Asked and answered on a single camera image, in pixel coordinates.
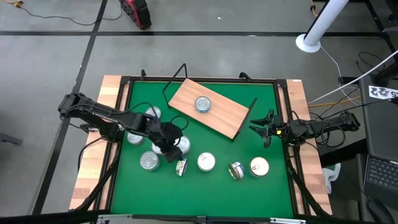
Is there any blue label tuna can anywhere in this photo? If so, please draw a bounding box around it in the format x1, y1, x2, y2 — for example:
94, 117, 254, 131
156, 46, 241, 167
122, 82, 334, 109
197, 152, 216, 172
145, 105, 162, 119
194, 95, 212, 113

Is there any thin white cable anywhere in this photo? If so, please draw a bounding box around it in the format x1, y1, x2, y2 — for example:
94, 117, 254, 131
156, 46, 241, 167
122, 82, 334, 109
319, 45, 361, 106

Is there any yellow cable plug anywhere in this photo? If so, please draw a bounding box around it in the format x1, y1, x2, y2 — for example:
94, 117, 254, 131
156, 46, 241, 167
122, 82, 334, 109
0, 0, 24, 9

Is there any white pole round base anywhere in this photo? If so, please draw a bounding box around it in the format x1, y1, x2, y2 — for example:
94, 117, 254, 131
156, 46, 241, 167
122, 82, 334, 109
295, 0, 351, 54

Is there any white plastic bag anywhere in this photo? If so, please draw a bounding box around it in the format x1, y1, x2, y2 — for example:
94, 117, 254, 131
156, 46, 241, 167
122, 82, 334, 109
322, 162, 342, 194

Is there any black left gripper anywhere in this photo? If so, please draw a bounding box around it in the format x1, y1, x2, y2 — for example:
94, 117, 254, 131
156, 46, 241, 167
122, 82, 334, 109
148, 115, 185, 164

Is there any wild planet salmon can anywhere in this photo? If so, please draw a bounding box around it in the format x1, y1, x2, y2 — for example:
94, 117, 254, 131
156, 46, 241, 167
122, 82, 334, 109
249, 156, 271, 178
228, 161, 246, 182

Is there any grey-green albacore tuna can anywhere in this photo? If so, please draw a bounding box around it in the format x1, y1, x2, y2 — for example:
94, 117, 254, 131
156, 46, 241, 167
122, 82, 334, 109
126, 132, 144, 146

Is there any white green label can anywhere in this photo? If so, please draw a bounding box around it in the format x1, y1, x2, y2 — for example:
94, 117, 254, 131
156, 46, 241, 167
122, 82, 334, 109
175, 157, 188, 178
139, 151, 160, 172

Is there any black laptop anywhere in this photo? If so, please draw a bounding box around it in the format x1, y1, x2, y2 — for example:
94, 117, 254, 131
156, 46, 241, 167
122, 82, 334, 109
363, 154, 398, 203

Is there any yellow floor cable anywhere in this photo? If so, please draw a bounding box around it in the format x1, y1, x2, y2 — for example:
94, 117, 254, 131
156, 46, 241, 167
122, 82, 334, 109
307, 95, 363, 108

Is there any green table mat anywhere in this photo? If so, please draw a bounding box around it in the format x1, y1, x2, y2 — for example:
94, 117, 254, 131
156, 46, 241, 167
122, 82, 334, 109
110, 80, 295, 218

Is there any black floor cable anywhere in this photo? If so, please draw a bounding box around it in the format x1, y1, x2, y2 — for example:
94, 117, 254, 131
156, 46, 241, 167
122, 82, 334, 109
18, 4, 124, 26

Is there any white paper black pattern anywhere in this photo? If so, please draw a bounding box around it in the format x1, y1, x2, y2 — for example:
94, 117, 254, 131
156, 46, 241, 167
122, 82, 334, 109
368, 85, 398, 100

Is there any red black tool case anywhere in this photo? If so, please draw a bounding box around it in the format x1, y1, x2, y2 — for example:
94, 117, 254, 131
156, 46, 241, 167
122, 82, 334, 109
119, 0, 152, 30

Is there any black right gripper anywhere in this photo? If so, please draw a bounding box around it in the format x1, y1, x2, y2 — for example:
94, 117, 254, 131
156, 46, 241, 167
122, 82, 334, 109
248, 108, 295, 149

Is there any black metal table frame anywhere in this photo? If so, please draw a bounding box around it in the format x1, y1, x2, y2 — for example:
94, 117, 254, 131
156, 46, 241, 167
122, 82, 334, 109
70, 73, 333, 218

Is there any wooden shelf black metal frame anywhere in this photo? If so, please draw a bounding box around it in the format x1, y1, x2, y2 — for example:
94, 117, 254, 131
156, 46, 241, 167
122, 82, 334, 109
162, 63, 258, 142

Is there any thick white cable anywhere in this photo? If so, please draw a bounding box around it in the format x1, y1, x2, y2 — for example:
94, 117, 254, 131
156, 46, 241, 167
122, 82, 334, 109
307, 49, 398, 105

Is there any grey floor bracket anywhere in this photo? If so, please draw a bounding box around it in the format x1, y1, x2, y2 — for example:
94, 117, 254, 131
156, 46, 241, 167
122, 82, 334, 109
0, 132, 24, 146

